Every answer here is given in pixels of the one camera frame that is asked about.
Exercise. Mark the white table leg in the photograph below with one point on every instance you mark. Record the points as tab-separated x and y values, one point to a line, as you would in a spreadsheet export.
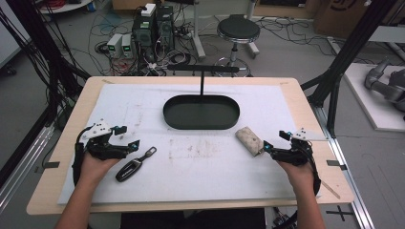
197	31

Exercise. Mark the grey power supply unit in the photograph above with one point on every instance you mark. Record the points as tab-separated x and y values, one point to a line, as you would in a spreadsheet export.
127	46
114	46

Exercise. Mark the black frame post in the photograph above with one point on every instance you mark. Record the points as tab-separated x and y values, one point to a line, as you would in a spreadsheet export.
347	54

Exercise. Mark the white box on computer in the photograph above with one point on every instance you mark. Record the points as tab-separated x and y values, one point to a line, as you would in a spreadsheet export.
148	9

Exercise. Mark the black tape strip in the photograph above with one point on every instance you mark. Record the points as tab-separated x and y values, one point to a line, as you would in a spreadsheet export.
51	164
336	164

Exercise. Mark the black car key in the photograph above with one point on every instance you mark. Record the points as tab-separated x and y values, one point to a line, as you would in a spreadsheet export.
129	169

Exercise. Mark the round white table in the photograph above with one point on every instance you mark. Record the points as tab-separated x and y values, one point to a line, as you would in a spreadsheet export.
65	7

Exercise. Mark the person's left hand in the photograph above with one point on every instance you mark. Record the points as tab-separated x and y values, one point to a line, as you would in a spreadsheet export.
94	168

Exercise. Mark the person's right hand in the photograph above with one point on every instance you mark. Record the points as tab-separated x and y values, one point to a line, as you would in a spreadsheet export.
301	178

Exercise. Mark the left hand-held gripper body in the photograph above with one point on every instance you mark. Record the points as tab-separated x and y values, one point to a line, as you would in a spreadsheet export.
101	149

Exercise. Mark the white table mat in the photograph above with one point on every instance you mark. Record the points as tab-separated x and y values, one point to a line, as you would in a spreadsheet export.
197	181

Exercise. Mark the black tape cross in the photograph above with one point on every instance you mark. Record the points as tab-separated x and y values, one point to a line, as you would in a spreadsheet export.
340	212

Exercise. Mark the white case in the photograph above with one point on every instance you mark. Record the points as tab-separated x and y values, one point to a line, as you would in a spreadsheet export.
248	140

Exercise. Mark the black oval tray with stand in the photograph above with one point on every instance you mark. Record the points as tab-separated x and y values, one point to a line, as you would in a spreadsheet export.
200	115

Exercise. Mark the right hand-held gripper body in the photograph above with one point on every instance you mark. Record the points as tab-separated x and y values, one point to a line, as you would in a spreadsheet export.
296	156

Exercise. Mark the thin wooden strip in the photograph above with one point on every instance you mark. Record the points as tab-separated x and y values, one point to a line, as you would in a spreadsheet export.
331	190

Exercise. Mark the aluminium rail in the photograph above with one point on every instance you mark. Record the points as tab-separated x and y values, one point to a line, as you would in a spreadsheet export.
27	157
348	181

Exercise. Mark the black round stool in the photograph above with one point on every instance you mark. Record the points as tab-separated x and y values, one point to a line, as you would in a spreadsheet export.
238	29

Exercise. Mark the white platform board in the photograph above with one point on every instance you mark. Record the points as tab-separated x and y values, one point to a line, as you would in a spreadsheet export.
366	101

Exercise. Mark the large cardboard box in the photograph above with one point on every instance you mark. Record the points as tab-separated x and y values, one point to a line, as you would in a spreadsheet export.
340	16

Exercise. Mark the black computer tower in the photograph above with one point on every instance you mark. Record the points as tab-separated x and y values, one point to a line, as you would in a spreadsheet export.
165	28
144	35

